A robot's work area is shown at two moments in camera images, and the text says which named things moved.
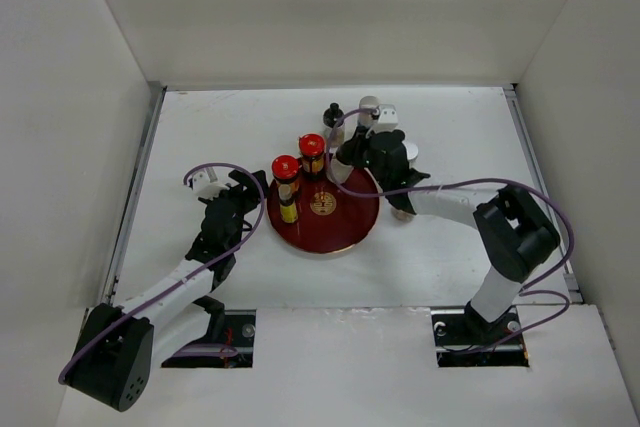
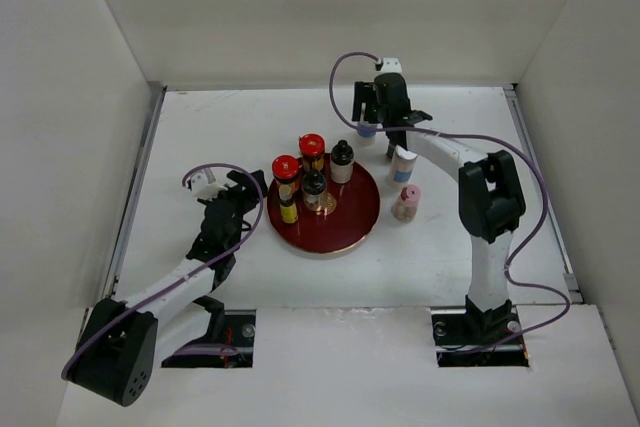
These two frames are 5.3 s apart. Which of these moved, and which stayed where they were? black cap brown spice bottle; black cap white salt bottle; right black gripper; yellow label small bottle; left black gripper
Moved: right black gripper; black cap brown spice bottle
Stayed: yellow label small bottle; black cap white salt bottle; left black gripper
